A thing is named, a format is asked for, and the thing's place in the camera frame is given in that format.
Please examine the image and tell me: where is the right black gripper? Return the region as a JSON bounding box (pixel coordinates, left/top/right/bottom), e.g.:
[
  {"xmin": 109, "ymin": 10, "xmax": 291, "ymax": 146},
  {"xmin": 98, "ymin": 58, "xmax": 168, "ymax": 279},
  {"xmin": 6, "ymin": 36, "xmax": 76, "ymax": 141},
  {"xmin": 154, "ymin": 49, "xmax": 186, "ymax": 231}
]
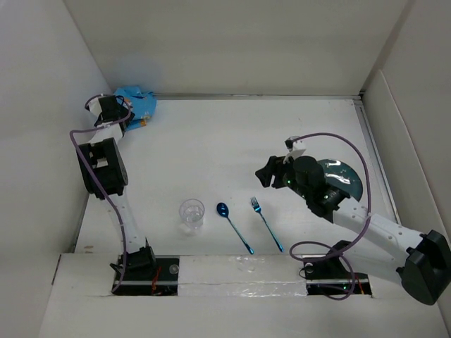
[{"xmin": 255, "ymin": 152, "xmax": 311, "ymax": 200}]

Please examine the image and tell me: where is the blue space-print cloth placemat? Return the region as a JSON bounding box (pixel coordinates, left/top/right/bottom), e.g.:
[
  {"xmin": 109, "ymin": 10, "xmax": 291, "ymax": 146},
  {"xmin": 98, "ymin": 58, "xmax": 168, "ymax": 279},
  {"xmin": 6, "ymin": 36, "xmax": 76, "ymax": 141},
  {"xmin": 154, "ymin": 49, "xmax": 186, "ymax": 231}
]
[{"xmin": 114, "ymin": 86, "xmax": 157, "ymax": 131}]

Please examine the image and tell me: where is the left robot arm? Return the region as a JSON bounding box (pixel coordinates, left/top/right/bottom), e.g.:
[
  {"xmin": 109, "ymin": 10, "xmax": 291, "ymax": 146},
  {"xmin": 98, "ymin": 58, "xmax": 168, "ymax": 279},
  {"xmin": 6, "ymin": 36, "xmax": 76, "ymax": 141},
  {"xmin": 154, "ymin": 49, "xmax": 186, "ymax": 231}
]
[{"xmin": 70, "ymin": 94, "xmax": 158, "ymax": 282}]

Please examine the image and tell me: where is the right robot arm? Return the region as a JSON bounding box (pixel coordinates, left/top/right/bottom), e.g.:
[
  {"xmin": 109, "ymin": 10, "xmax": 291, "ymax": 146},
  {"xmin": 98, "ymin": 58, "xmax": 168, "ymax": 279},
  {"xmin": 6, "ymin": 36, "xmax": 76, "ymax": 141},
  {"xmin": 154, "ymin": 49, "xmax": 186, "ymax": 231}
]
[{"xmin": 255, "ymin": 156, "xmax": 450, "ymax": 306}]

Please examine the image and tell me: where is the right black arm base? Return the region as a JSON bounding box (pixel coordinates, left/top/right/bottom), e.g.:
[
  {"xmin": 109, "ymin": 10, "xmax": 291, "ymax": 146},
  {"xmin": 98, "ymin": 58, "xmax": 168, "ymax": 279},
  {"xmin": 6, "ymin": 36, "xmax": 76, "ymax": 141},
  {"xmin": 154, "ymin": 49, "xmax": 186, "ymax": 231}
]
[{"xmin": 298, "ymin": 240, "xmax": 373, "ymax": 298}]

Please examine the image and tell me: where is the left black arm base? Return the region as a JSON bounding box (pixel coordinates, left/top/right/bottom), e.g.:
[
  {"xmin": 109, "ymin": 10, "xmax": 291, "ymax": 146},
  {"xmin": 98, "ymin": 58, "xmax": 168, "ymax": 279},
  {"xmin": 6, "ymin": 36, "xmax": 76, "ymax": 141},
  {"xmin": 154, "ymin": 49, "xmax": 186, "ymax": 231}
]
[{"xmin": 110, "ymin": 246, "xmax": 180, "ymax": 296}]

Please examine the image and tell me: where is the blue metal fork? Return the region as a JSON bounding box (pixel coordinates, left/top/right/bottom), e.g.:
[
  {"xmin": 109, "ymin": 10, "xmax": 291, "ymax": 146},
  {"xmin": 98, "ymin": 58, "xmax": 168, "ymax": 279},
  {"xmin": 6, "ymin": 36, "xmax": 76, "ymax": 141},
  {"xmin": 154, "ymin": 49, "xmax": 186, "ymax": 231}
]
[{"xmin": 250, "ymin": 196, "xmax": 285, "ymax": 253}]

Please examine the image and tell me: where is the blue metal spoon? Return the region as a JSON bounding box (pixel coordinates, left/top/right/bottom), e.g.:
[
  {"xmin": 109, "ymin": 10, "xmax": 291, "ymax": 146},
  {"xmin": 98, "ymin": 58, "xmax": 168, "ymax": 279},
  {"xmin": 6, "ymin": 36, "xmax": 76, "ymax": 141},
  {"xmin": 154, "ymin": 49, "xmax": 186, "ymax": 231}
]
[{"xmin": 216, "ymin": 202, "xmax": 254, "ymax": 255}]

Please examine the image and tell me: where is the teal ceramic plate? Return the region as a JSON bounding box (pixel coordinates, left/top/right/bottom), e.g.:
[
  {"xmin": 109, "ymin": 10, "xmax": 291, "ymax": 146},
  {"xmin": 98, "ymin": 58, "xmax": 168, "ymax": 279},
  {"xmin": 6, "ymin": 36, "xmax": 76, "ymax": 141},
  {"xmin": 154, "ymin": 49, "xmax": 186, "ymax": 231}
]
[{"xmin": 317, "ymin": 159, "xmax": 363, "ymax": 201}]

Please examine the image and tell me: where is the clear plastic cup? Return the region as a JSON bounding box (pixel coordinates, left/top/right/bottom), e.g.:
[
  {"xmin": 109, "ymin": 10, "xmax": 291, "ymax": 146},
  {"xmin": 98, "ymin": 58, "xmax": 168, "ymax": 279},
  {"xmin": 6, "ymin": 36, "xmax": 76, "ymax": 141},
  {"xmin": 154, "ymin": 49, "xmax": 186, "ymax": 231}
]
[{"xmin": 179, "ymin": 199, "xmax": 205, "ymax": 235}]

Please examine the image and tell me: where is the white foam front barrier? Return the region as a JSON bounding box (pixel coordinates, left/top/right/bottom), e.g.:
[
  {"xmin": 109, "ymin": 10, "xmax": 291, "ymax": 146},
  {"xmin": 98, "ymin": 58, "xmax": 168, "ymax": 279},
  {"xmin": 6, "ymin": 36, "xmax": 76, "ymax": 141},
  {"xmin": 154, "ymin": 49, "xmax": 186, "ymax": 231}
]
[{"xmin": 178, "ymin": 255, "xmax": 307, "ymax": 298}]

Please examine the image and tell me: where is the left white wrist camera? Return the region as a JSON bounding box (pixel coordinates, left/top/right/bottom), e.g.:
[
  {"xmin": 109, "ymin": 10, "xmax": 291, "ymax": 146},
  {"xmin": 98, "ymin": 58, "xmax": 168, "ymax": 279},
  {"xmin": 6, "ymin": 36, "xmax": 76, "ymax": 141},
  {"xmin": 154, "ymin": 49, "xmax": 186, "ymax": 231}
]
[{"xmin": 84, "ymin": 94, "xmax": 106, "ymax": 125}]

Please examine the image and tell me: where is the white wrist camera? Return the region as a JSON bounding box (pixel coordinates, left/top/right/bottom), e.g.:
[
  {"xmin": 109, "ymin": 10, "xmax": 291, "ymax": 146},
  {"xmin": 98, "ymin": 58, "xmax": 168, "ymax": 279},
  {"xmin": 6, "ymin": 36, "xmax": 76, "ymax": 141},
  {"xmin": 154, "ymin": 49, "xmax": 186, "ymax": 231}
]
[
  {"xmin": 84, "ymin": 94, "xmax": 106, "ymax": 125},
  {"xmin": 283, "ymin": 136, "xmax": 307, "ymax": 163}
]

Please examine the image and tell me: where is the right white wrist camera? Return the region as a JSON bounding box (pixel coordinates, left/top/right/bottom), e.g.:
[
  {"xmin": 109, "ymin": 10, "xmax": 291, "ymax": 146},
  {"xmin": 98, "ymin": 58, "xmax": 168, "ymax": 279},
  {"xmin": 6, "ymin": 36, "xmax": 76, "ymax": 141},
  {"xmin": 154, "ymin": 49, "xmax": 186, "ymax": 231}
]
[{"xmin": 283, "ymin": 136, "xmax": 307, "ymax": 163}]

